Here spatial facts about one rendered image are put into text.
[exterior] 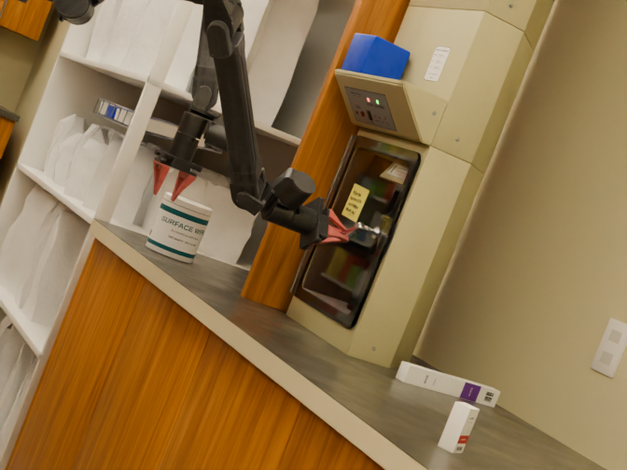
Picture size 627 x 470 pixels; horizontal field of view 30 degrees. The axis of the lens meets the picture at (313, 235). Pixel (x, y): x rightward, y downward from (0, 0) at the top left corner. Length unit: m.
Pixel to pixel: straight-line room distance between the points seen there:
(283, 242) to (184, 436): 0.58
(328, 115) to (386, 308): 0.52
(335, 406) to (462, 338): 1.04
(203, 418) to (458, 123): 0.80
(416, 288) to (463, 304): 0.43
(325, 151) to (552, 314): 0.64
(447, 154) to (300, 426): 0.74
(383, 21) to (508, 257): 0.63
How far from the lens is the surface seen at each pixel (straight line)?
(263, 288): 2.76
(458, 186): 2.50
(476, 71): 2.49
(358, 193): 2.60
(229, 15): 2.17
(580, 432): 2.51
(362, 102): 2.61
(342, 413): 1.86
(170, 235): 2.97
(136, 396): 2.68
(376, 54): 2.60
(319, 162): 2.75
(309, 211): 2.43
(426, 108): 2.43
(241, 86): 2.25
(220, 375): 2.33
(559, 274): 2.68
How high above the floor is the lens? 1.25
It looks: 2 degrees down
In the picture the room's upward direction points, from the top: 22 degrees clockwise
